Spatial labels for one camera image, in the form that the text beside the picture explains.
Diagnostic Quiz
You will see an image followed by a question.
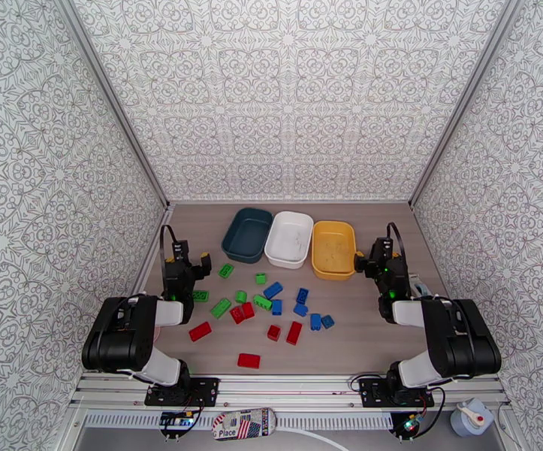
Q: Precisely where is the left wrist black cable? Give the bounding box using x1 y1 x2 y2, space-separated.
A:
159 224 179 277

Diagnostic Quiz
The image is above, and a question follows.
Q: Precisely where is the white plastic container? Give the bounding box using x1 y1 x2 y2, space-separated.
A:
264 210 315 271

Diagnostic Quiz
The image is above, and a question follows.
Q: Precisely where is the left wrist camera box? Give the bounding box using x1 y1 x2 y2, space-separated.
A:
171 239 191 265

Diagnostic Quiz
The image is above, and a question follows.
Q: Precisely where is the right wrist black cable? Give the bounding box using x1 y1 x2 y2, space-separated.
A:
387 222 407 259

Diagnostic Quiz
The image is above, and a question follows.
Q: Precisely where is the yellow plastic container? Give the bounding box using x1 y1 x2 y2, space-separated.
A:
311 220 358 282

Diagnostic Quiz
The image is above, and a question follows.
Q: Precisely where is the dark teal plastic container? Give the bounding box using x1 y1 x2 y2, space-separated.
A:
221 207 274 265

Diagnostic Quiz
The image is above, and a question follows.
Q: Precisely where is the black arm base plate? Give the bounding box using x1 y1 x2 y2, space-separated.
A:
359 377 435 409
144 377 221 408

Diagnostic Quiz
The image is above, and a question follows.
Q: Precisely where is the white slotted cable duct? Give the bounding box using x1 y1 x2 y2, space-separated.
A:
83 412 394 431

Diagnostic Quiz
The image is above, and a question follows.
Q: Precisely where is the aluminium frame rail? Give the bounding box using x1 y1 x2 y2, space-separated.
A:
69 373 511 410

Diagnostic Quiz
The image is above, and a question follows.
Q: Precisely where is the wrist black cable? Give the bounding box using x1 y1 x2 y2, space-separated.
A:
159 224 179 277
387 222 407 259

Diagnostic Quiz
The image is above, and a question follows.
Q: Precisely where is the white cable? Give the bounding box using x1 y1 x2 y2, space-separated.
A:
276 427 352 451

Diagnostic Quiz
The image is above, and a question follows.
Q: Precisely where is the aluminium corner post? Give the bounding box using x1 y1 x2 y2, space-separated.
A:
50 0 174 213
408 0 530 212

